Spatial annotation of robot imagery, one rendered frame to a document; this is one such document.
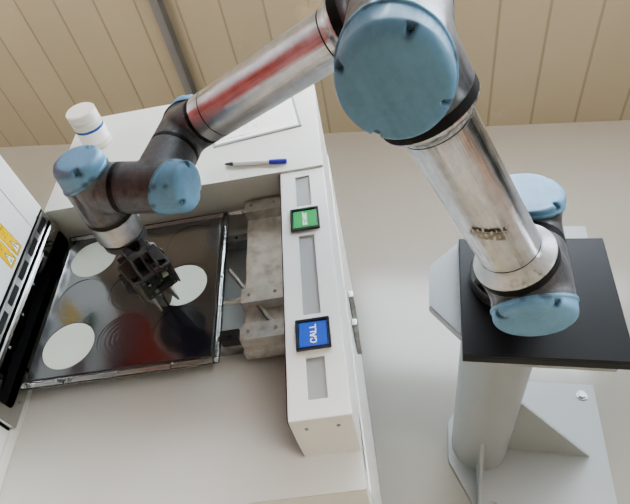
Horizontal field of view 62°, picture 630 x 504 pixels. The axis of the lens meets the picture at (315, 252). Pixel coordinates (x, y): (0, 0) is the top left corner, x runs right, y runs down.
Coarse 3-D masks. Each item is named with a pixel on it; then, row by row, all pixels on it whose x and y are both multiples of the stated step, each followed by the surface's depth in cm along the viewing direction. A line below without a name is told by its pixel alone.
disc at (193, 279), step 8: (176, 272) 105; (184, 272) 104; (192, 272) 104; (200, 272) 104; (184, 280) 103; (192, 280) 103; (200, 280) 102; (176, 288) 102; (184, 288) 102; (192, 288) 101; (200, 288) 101; (184, 296) 100; (192, 296) 100; (176, 304) 99
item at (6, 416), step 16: (48, 224) 115; (48, 240) 113; (64, 240) 120; (48, 256) 112; (64, 256) 118; (32, 272) 106; (32, 288) 105; (48, 288) 112; (16, 304) 101; (48, 304) 109; (16, 320) 98; (16, 336) 98; (32, 336) 104; (0, 352) 93; (32, 352) 101; (0, 368) 92; (0, 384) 91; (16, 384) 97; (16, 400) 95; (0, 416) 90; (16, 416) 94
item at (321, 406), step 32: (288, 192) 106; (320, 192) 105; (288, 224) 100; (320, 224) 99; (288, 256) 95; (320, 256) 94; (288, 288) 90; (320, 288) 89; (288, 320) 86; (288, 352) 82; (320, 352) 81; (288, 384) 78; (320, 384) 78; (352, 384) 87; (288, 416) 75; (320, 416) 74; (352, 416) 74; (320, 448) 82; (352, 448) 83
